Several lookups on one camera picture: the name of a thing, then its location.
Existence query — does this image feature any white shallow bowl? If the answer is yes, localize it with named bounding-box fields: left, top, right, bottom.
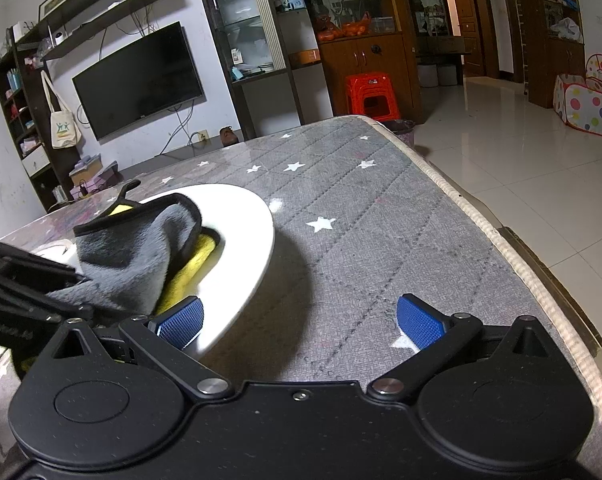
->
left=45, top=183, right=276, bottom=361

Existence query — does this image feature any black left bookshelf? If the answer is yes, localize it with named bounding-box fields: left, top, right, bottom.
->
left=0, top=28, right=78, bottom=211

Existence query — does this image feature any red plastic stool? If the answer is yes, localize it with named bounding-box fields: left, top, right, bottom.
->
left=345, top=72, right=401, bottom=122

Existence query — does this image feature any brown shoe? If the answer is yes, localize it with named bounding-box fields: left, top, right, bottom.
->
left=219, top=127, right=239, bottom=148

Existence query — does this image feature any black glass display shelf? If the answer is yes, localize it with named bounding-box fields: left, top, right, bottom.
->
left=202, top=0, right=333, bottom=140

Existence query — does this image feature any white tote bag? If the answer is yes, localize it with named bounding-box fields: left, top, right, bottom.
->
left=40, top=70, right=82, bottom=150

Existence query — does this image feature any polka dot play tent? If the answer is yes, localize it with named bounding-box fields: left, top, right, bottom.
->
left=553, top=53, right=602, bottom=136

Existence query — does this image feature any yellow grey cleaning cloth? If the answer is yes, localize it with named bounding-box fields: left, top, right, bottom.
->
left=48, top=179, right=221, bottom=315

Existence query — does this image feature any black wall television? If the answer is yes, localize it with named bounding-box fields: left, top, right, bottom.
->
left=73, top=22, right=203, bottom=139

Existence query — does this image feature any dark wooden cabinet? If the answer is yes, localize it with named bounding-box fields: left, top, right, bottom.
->
left=304, top=0, right=425, bottom=124

